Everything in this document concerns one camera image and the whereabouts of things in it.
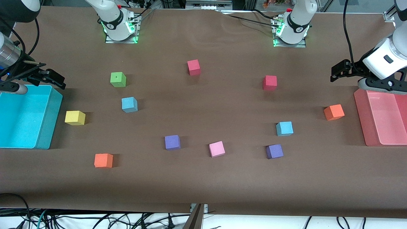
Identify light blue foam cube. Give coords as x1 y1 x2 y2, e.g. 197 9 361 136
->
121 97 138 113
276 121 294 137

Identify orange foam cube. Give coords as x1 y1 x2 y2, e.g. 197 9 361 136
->
324 104 345 121
94 153 114 168

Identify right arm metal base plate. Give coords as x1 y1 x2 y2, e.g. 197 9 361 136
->
105 14 140 44

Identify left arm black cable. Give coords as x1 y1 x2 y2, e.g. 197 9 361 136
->
342 0 355 64

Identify purple foam cube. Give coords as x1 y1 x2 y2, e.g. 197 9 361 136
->
165 135 181 150
266 144 284 159

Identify green foam cube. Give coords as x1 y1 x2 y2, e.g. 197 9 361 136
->
110 72 127 88

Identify grey metal frame part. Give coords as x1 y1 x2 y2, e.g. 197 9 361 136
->
186 0 232 10

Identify red foam cube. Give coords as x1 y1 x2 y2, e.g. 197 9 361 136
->
263 75 277 91
187 59 201 76

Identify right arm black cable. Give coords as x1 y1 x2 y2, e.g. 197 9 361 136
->
0 17 40 80

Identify pink plastic bin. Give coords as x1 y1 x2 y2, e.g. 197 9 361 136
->
354 88 407 147

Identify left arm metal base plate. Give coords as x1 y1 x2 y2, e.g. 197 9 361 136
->
273 17 307 48

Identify black cable on table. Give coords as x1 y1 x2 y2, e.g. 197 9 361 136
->
135 8 156 23
216 10 275 26
253 9 274 19

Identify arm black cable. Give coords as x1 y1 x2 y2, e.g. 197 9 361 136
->
0 17 40 80
342 0 355 64

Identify yellow foam cube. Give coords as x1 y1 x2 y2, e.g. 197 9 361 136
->
65 110 86 126

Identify black looped floor cable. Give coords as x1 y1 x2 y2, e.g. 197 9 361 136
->
0 193 31 229

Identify pink foam cube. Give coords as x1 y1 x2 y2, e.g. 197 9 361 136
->
209 141 226 158

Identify cyan plastic bin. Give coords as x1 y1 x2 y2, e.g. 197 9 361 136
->
0 84 63 150

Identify teal floor cable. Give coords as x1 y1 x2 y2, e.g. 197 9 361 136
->
37 209 49 229

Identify dark metal bar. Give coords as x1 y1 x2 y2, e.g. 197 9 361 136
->
182 204 204 229

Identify table cover sheet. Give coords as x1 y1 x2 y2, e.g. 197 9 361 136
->
0 6 407 220

